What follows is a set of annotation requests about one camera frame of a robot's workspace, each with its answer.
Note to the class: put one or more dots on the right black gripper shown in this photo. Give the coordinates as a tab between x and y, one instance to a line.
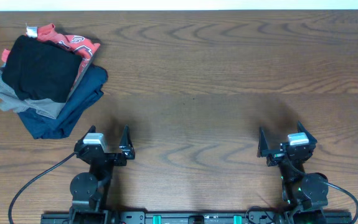
276	155

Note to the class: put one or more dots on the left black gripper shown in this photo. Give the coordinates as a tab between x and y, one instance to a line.
126	154

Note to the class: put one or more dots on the black polo shirt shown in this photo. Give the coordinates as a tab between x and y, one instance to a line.
40	70

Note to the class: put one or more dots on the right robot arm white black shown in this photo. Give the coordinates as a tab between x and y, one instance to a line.
306	194

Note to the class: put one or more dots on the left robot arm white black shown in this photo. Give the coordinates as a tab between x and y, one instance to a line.
90	189

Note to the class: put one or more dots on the navy blue folded shirt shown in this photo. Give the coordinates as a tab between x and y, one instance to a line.
86	94

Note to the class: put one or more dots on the red printed t-shirt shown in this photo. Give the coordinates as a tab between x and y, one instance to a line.
76	44

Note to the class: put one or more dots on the grey folded shirt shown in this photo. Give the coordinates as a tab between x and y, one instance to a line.
10	101

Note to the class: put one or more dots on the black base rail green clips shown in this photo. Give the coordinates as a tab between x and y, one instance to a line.
252	216

